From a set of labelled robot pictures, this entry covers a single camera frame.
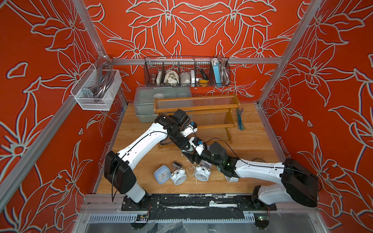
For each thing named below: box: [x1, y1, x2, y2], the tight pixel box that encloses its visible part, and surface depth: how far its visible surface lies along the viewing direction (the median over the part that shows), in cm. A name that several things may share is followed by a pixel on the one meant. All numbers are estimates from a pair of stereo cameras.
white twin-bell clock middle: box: [194, 165, 211, 182], surface depth 77 cm
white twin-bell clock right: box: [224, 175, 239, 183], surface depth 77 cm
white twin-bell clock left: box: [170, 167, 187, 186], surface depth 77 cm
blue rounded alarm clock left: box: [153, 165, 172, 185], surface depth 79 cm
